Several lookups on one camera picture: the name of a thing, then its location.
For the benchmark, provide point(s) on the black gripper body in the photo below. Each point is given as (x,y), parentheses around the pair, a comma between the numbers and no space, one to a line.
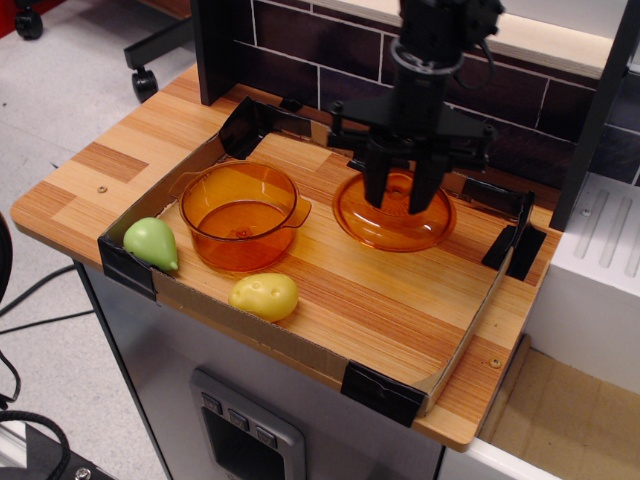
(411,121)

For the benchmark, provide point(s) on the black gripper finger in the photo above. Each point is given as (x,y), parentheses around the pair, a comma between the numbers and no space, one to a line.
(428,174)
(378,160)

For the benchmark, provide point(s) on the orange transparent pot lid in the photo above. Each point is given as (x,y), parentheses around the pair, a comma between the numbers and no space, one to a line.
(391,227)

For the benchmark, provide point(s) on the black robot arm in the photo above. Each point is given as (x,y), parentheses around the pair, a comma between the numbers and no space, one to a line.
(443,26)

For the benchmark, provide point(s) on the orange transparent plastic pot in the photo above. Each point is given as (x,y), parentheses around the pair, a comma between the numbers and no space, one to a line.
(243,216)

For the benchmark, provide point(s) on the yellow toy potato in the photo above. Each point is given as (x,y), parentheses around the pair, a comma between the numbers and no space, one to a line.
(269,296)

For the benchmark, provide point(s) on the light wooden shelf board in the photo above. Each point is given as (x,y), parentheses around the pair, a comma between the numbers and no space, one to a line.
(519,38)

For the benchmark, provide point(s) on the white toy sink unit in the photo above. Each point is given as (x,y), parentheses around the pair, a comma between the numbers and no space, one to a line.
(586,314)

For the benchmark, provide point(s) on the green toy pear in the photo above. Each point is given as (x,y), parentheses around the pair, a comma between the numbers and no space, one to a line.
(152,240)

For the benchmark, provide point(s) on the black chair base with casters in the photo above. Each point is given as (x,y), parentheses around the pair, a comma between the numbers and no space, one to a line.
(141,53)

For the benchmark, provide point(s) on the cardboard fence with black tape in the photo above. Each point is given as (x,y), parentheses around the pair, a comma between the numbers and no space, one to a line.
(424,338)

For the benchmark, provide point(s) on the grey oven control panel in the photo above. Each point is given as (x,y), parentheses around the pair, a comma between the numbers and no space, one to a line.
(246,440)

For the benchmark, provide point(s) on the black caster wheel far left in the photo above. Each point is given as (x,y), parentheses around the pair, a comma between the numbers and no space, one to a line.
(28,23)

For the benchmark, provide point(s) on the black right shelf post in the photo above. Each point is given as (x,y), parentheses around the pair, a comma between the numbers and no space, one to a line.
(616,67)

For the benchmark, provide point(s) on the black shelf post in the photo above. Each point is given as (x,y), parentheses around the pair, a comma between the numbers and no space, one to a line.
(217,25)
(616,67)

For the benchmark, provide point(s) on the black left shelf post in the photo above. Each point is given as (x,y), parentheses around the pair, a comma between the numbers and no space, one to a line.
(217,25)

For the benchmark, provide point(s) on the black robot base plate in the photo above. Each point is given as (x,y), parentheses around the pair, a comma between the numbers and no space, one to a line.
(35,447)

